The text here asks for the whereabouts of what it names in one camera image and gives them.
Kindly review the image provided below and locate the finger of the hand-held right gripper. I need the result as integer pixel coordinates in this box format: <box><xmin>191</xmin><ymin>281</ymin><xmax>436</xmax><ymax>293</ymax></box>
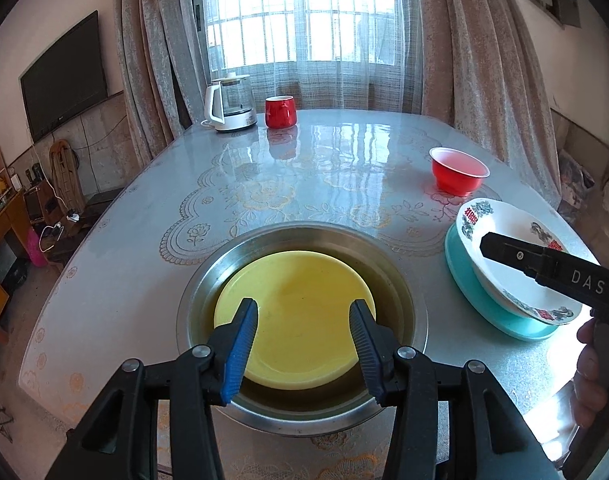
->
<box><xmin>480</xmin><ymin>232</ymin><xmax>551</xmax><ymax>282</ymax></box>

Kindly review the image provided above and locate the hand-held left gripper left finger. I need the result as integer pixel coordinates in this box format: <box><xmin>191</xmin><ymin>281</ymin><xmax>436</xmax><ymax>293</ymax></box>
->
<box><xmin>44</xmin><ymin>297</ymin><xmax>260</xmax><ymax>480</ymax></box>

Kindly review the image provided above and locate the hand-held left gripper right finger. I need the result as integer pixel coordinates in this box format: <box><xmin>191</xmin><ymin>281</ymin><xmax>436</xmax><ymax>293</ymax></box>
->
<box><xmin>348</xmin><ymin>299</ymin><xmax>562</xmax><ymax>480</ymax></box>

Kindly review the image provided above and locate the white plate with red print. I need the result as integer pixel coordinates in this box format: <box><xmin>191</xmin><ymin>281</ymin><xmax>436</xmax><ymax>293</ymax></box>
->
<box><xmin>456</xmin><ymin>199</ymin><xmax>583</xmax><ymax>323</ymax></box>

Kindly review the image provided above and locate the teal plate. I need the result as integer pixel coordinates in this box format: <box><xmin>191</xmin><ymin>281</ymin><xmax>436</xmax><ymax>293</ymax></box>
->
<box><xmin>444</xmin><ymin>222</ymin><xmax>560</xmax><ymax>342</ymax></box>

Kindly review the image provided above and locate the yellow plastic bowl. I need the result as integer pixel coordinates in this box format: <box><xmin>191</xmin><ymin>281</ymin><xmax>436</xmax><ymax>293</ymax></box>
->
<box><xmin>213</xmin><ymin>252</ymin><xmax>374</xmax><ymax>390</ymax></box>

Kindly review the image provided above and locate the stainless steel bowl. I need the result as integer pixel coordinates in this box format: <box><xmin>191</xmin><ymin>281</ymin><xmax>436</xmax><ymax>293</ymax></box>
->
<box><xmin>176</xmin><ymin>225</ymin><xmax>429</xmax><ymax>436</ymax></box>

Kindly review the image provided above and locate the person's right hand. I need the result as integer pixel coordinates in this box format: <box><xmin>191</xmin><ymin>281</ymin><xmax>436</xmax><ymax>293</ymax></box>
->
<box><xmin>575</xmin><ymin>317</ymin><xmax>609</xmax><ymax>431</ymax></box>

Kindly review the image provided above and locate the red plastic bowl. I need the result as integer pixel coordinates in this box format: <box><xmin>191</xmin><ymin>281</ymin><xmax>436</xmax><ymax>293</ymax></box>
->
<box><xmin>429</xmin><ymin>146</ymin><xmax>490</xmax><ymax>197</ymax></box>

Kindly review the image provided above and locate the printed bag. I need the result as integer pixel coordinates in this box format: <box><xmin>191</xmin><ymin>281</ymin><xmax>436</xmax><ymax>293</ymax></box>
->
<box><xmin>559</xmin><ymin>150</ymin><xmax>599</xmax><ymax>207</ymax></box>

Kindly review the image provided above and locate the beige curtain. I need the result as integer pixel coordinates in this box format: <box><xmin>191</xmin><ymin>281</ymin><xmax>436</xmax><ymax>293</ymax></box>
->
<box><xmin>417</xmin><ymin>0</ymin><xmax>562</xmax><ymax>206</ymax></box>
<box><xmin>112</xmin><ymin>0</ymin><xmax>210</xmax><ymax>166</ymax></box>

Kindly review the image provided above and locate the pink bag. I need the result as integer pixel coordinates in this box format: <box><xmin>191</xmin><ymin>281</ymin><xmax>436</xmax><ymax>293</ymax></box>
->
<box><xmin>28</xmin><ymin>227</ymin><xmax>48</xmax><ymax>268</ymax></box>

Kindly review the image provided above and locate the red mug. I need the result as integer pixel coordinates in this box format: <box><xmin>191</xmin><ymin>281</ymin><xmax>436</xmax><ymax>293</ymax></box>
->
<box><xmin>264</xmin><ymin>95</ymin><xmax>298</xmax><ymax>129</ymax></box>

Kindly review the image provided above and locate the sheer white curtain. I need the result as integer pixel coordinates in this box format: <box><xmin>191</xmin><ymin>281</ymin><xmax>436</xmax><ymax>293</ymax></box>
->
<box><xmin>194</xmin><ymin>0</ymin><xmax>425</xmax><ymax>113</ymax></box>

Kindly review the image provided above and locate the white glass electric kettle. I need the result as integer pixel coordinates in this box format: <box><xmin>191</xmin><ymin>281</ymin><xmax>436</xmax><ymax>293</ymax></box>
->
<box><xmin>201</xmin><ymin>74</ymin><xmax>258</xmax><ymax>133</ymax></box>

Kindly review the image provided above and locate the wooden folding chair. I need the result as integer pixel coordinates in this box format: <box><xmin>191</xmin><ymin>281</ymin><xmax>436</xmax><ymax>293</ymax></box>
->
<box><xmin>49</xmin><ymin>140</ymin><xmax>85</xmax><ymax>211</ymax></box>

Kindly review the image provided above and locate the wooden cabinet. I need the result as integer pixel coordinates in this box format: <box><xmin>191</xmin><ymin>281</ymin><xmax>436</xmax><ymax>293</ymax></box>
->
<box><xmin>0</xmin><ymin>160</ymin><xmax>35</xmax><ymax>311</ymax></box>

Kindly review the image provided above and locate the barred window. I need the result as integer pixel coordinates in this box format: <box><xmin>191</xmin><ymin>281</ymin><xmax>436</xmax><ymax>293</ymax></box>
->
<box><xmin>204</xmin><ymin>0</ymin><xmax>400</xmax><ymax>68</ymax></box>

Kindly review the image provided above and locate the black wall television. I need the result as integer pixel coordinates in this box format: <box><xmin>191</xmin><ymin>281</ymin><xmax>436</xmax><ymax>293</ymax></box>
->
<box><xmin>19</xmin><ymin>10</ymin><xmax>108</xmax><ymax>143</ymax></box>

